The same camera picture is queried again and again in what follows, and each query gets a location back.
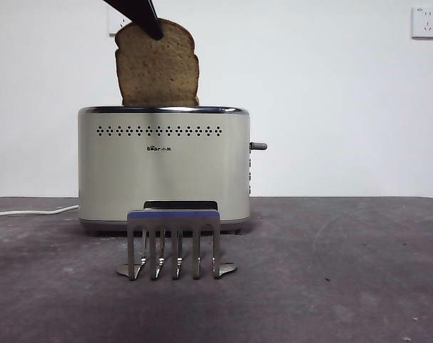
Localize white power cord with plug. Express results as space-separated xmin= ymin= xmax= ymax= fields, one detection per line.
xmin=0 ymin=204 xmax=80 ymax=219

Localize steel toast rack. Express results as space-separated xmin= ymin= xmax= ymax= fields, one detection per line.
xmin=116 ymin=199 xmax=238 ymax=282

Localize cream and chrome toaster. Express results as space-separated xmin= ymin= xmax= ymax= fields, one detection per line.
xmin=76 ymin=105 xmax=253 ymax=235

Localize brown bread slice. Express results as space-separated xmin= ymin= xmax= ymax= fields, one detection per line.
xmin=114 ymin=19 xmax=200 ymax=107

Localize white wall socket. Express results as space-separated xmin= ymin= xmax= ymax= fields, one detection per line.
xmin=106 ymin=6 xmax=131 ymax=37
xmin=411 ymin=6 xmax=433 ymax=40

